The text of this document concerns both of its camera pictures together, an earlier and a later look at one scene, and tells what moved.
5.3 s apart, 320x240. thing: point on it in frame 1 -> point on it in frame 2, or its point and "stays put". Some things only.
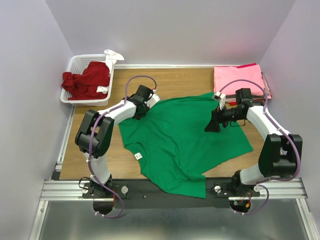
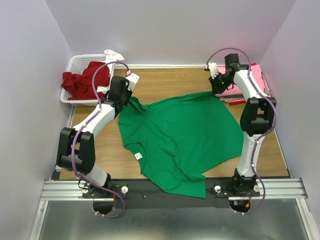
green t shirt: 170,145 stays put
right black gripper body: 229,114 -> 219,83
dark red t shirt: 83,86 stays put
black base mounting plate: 139,194 stays put
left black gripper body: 145,109 -> 126,97
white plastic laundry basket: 76,64 stays put
